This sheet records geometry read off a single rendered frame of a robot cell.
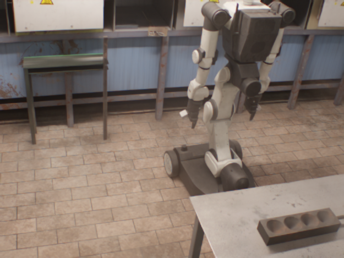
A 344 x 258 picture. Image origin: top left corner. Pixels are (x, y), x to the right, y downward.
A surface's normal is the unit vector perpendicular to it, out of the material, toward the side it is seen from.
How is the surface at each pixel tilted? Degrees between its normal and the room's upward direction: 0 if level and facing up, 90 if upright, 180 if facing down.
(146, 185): 0
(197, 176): 0
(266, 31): 90
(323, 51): 90
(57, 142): 0
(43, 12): 90
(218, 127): 60
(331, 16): 90
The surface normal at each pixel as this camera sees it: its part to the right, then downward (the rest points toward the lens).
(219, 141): 0.35, 0.07
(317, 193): 0.09, -0.82
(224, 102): 0.33, 0.70
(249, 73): 0.31, -0.18
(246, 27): -0.93, 0.14
